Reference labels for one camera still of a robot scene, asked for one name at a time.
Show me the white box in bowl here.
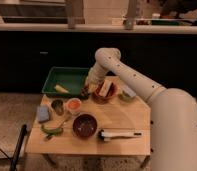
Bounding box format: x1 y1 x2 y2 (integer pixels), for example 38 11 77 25
99 80 112 97

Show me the green pepper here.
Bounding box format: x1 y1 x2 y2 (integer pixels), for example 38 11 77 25
41 125 63 139

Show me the metal spoon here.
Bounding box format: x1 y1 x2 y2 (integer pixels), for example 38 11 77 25
58 116 72 128

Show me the wooden table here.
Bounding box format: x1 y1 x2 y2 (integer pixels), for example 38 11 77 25
24 75 152 168

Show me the yellow food piece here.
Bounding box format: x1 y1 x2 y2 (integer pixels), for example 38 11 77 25
54 85 69 93

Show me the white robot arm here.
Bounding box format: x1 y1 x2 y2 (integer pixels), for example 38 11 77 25
87 48 197 171

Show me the brown wooden bowl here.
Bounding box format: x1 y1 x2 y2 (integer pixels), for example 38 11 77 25
92 82 117 104

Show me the orange filled cup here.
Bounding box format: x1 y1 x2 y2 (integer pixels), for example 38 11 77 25
66 98 82 115

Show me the dark grapes bunch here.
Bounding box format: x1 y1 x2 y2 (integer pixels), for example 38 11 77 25
81 86 90 99

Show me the white brush black handle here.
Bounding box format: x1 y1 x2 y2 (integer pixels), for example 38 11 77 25
98 130 142 141

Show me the green and white item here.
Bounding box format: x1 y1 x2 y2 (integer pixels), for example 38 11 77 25
118 85 136 102

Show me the black pole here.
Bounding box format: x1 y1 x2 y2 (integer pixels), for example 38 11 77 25
9 124 27 171

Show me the dark brown bowl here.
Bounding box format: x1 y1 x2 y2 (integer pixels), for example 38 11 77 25
73 114 97 139

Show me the small metal cup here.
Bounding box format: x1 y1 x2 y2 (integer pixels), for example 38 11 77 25
51 99 64 115

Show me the green plastic tray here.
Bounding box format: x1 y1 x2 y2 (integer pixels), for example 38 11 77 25
42 67 89 98

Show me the blue sponge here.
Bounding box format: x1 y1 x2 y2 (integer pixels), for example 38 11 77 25
37 105 50 123

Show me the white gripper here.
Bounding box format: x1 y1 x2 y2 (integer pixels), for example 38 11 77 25
85 62 107 86

